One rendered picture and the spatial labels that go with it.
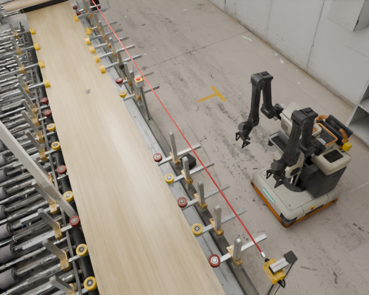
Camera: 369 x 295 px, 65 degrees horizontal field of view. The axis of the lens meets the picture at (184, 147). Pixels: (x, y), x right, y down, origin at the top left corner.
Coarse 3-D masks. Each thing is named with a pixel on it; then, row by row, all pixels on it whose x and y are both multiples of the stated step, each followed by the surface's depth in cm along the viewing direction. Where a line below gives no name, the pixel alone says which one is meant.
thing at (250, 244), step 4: (260, 236) 205; (264, 236) 205; (256, 240) 204; (260, 240) 203; (244, 244) 203; (248, 244) 202; (252, 244) 202; (244, 248) 201; (224, 256) 199; (228, 256) 198; (224, 260) 198
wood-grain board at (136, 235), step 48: (48, 48) 389; (48, 96) 322; (96, 96) 314; (96, 144) 269; (144, 144) 264; (96, 192) 235; (144, 192) 231; (96, 240) 209; (144, 240) 206; (192, 240) 202; (144, 288) 185; (192, 288) 183
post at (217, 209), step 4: (216, 208) 187; (220, 208) 188; (216, 212) 190; (220, 212) 192; (216, 216) 194; (220, 216) 196; (216, 220) 199; (220, 220) 201; (216, 224) 205; (220, 224) 206; (216, 228) 210; (220, 228) 211
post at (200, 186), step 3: (198, 183) 207; (201, 183) 206; (198, 186) 210; (201, 186) 208; (198, 189) 214; (201, 189) 211; (198, 192) 218; (201, 192) 214; (201, 195) 218; (201, 198) 221; (201, 201) 224; (204, 201) 227; (201, 210) 235
